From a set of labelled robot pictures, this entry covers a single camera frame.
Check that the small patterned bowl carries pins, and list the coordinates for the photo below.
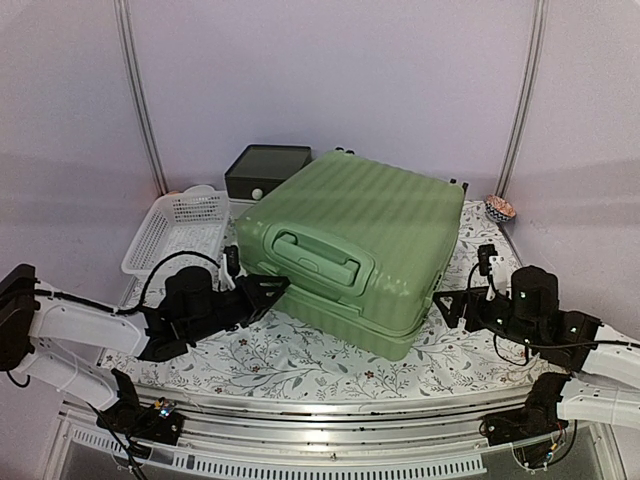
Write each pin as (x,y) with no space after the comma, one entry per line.
(498,209)

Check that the drawer cabinet with dark top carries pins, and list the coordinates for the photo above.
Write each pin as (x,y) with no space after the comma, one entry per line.
(261,168)

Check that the aluminium front rail frame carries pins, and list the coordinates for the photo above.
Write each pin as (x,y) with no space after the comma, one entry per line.
(253,438)

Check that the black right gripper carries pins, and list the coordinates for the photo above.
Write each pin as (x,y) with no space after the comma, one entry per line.
(475,297)

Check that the green hard-shell suitcase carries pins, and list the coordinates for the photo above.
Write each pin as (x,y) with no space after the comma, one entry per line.
(363,244)

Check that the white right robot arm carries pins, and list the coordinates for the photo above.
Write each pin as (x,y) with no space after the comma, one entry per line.
(597,367)

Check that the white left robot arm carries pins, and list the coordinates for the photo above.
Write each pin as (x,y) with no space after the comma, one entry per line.
(36,322)

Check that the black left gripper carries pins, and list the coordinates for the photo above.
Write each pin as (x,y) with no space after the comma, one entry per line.
(253,292)

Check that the white plastic mesh basket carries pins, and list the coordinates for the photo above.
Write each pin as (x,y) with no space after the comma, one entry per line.
(193,220)

